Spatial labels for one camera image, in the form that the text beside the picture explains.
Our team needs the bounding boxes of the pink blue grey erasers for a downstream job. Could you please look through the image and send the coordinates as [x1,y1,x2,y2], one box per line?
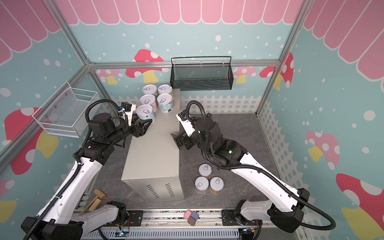
[184,210,200,226]

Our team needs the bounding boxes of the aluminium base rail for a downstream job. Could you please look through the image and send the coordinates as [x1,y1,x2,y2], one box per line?
[82,208,269,240]

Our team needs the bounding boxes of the pink label can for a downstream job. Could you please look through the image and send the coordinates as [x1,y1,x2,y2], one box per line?
[195,177,209,194]
[199,164,212,179]
[140,95,158,112]

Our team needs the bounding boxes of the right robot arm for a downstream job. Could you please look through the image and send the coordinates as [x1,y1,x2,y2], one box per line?
[173,100,336,233]

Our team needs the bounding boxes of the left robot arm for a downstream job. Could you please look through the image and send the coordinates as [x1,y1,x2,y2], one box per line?
[21,99,153,240]

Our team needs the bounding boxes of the teal label can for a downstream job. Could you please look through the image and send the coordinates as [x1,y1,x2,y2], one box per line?
[142,85,158,97]
[136,105,156,123]

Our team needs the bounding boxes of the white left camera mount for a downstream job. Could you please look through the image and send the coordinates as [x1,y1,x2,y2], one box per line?
[120,102,137,126]

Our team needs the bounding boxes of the white wire wall basket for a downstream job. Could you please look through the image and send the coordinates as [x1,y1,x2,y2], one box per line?
[32,82,100,138]

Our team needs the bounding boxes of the green label can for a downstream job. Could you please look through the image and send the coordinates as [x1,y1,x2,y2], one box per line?
[158,84,173,96]

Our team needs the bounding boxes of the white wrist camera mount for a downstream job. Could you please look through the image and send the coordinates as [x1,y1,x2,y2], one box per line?
[176,110,195,137]

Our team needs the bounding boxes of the wooden block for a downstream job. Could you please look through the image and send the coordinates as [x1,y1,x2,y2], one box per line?
[80,189,107,216]

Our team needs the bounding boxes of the orange label can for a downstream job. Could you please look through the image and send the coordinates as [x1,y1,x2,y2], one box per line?
[210,177,224,195]

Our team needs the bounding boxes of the grey metal cabinet counter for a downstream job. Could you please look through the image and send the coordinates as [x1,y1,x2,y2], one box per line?
[121,89,185,202]

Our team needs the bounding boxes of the black mesh wall basket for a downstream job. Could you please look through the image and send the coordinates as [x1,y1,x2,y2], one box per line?
[170,56,234,91]

